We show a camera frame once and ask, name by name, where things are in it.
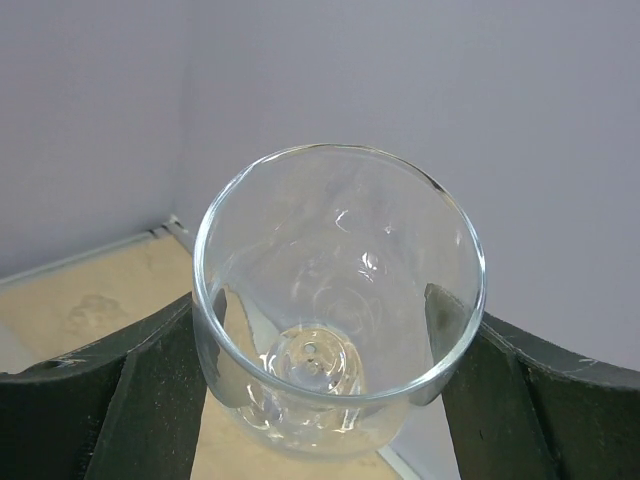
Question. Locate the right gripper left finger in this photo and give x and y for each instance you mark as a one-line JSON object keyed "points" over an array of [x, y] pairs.
{"points": [[127, 406]]}

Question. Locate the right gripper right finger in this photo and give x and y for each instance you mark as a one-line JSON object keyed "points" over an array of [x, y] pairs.
{"points": [[520, 407]]}

